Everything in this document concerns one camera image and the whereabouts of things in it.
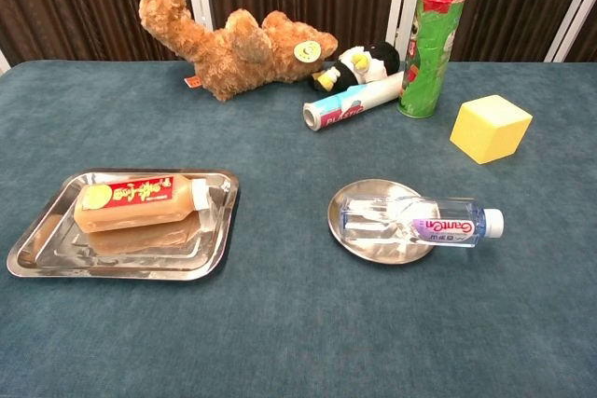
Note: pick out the brown drink bottle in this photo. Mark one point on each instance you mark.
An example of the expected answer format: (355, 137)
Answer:
(135, 216)

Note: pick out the brown teddy bear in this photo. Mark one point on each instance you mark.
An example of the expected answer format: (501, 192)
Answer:
(233, 58)

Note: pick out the white blue tube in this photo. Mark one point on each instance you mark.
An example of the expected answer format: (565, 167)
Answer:
(345, 108)

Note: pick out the green chips can red lid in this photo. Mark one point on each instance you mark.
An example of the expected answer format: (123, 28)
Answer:
(426, 67)

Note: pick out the yellow foam cube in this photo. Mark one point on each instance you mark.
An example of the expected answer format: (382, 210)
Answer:
(490, 132)

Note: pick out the blue felt table cover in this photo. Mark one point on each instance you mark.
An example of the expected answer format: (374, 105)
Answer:
(280, 323)

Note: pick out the clear plastic water bottle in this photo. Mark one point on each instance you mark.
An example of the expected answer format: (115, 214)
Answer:
(443, 230)

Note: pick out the black white penguin plush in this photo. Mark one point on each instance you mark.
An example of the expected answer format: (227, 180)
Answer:
(373, 60)

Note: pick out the rectangular steel tray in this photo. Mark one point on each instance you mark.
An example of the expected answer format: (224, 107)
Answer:
(140, 264)

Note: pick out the round metal plate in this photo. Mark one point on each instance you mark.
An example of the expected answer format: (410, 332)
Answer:
(373, 253)

